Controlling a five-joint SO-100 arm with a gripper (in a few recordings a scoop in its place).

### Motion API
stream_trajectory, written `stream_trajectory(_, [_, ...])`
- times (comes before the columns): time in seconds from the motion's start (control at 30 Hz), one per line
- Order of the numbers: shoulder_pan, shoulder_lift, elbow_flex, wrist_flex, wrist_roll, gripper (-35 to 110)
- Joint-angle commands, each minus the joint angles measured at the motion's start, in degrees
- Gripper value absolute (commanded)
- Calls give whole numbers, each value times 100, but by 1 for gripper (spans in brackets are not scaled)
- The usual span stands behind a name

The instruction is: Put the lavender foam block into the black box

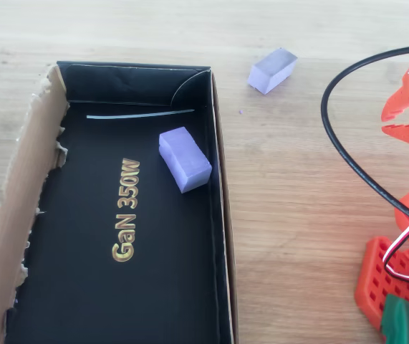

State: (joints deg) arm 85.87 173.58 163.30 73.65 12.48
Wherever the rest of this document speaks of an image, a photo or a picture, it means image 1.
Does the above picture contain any light purple foam block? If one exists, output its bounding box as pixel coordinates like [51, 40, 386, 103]
[158, 126, 213, 194]
[247, 47, 299, 95]

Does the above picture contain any thick black cable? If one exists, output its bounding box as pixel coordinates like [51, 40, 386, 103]
[320, 44, 409, 234]

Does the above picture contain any black cardboard box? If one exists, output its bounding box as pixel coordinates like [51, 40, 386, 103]
[0, 60, 240, 344]

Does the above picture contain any red white black servo wire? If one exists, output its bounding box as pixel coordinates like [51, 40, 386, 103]
[382, 200, 409, 287]

